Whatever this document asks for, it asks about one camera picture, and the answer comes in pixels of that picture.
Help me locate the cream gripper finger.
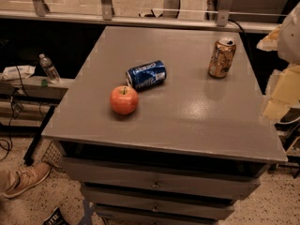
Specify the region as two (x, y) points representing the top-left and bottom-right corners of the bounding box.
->
(262, 65), (300, 122)
(256, 25), (281, 52)

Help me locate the blue pepsi can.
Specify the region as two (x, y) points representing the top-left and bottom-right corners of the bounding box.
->
(126, 60), (167, 91)

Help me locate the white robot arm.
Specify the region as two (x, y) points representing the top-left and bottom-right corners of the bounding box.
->
(257, 3), (300, 122)

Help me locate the orange soda can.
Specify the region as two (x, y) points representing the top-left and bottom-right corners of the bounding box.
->
(208, 37), (236, 79)

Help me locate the grey drawer cabinet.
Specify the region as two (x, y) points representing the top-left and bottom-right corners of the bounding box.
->
(43, 26), (286, 225)

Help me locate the red apple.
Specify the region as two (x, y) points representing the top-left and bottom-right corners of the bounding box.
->
(110, 85), (139, 115)

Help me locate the clear plastic water bottle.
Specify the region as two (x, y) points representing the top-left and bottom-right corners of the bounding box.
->
(39, 53), (61, 83)

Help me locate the metal window railing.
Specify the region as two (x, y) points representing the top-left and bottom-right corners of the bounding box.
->
(0, 0), (289, 33)

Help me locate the low grey side bench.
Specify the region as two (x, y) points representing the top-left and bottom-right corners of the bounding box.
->
(0, 76), (74, 166)

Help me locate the white crumpled cloth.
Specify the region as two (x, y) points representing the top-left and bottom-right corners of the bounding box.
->
(1, 65), (36, 81)

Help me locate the black printed bag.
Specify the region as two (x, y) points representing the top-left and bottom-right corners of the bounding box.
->
(42, 207), (69, 225)

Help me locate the tan sneaker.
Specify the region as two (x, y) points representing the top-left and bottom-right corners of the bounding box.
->
(1, 162), (51, 199)

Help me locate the black cable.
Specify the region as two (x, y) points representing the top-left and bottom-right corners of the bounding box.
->
(0, 65), (29, 161)

